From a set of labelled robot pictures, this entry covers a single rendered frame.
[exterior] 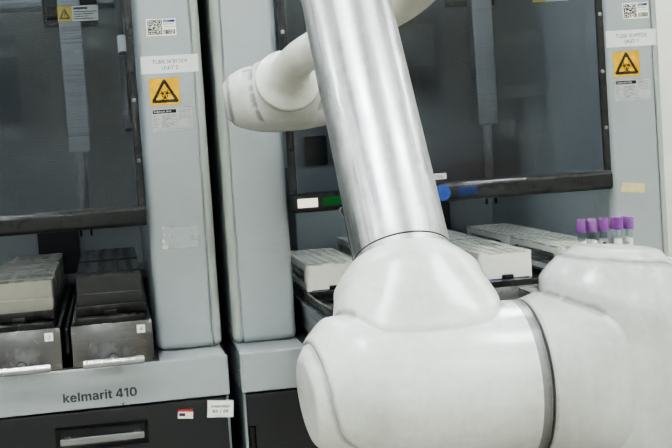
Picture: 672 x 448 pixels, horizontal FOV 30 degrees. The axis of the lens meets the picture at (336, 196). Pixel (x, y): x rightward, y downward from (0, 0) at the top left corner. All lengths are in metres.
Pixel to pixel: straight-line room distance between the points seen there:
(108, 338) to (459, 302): 1.08
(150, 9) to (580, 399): 1.28
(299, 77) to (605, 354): 0.86
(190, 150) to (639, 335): 1.20
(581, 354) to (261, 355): 1.07
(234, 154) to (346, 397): 1.15
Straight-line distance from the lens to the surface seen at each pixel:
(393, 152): 1.28
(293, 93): 1.94
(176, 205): 2.23
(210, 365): 2.17
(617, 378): 1.20
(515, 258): 2.30
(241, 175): 2.24
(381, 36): 1.37
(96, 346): 2.16
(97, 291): 2.22
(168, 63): 2.23
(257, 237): 2.24
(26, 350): 2.16
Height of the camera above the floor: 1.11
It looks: 3 degrees down
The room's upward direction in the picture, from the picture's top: 4 degrees counter-clockwise
